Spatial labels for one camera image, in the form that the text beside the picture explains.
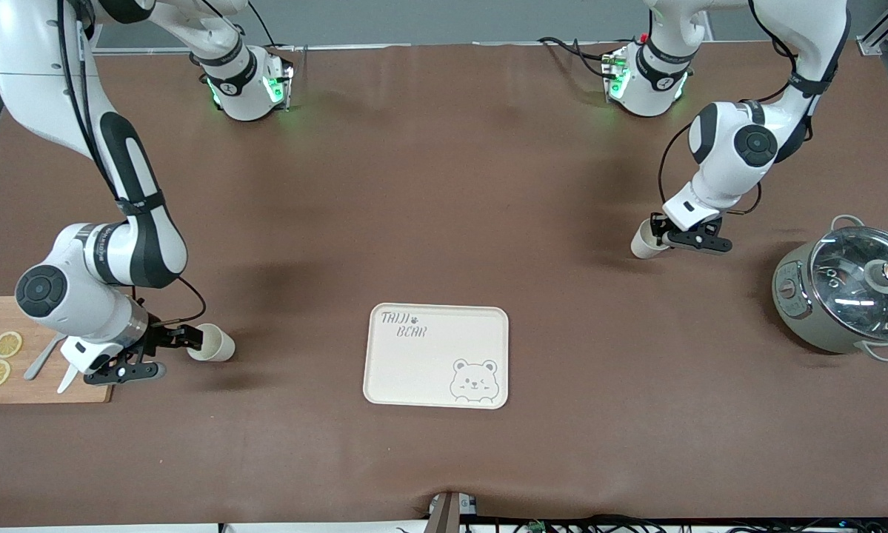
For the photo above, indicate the green electric cooking pot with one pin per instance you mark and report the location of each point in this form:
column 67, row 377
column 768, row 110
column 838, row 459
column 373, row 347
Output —
column 795, row 303

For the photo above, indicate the aluminium frame profile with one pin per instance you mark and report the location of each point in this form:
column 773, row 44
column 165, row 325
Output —
column 884, row 26

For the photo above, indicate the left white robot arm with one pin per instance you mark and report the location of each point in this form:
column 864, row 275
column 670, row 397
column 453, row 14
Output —
column 732, row 148

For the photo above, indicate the white IKEA cup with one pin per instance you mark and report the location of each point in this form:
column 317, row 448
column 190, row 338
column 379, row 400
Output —
column 642, row 244
column 218, row 344

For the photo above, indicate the grey plastic knife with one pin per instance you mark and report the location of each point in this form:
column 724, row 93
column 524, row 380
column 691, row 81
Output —
column 38, row 364

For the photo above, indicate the glass pot lid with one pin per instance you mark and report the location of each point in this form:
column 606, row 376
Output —
column 851, row 285

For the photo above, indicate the metal table edge bracket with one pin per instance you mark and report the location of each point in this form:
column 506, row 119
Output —
column 447, row 511

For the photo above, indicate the cream tray with bear print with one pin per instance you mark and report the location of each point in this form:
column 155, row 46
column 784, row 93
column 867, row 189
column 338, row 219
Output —
column 421, row 370

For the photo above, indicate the white plastic knife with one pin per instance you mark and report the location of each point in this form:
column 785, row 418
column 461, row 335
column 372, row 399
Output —
column 66, row 379

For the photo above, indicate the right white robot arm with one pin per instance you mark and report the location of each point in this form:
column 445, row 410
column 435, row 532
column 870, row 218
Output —
column 44, row 74

